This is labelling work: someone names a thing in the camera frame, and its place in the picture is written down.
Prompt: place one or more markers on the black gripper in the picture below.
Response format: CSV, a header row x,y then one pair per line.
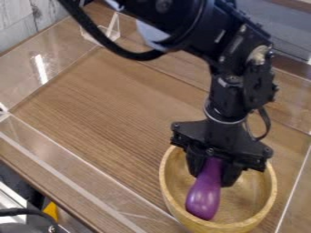
x,y
230,142

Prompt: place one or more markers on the purple toy eggplant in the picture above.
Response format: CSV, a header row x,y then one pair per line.
x,y
204,197

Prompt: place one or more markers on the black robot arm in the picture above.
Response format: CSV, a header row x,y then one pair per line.
x,y
214,31

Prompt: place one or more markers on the brown wooden bowl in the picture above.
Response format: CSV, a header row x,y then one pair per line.
x,y
246,202

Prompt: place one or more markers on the black and yellow device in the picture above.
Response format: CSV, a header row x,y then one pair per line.
x,y
21,217

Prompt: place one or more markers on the clear acrylic tray enclosure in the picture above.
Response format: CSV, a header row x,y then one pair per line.
x,y
86,131

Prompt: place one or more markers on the clear acrylic corner bracket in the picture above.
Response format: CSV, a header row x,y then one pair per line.
x,y
112,31

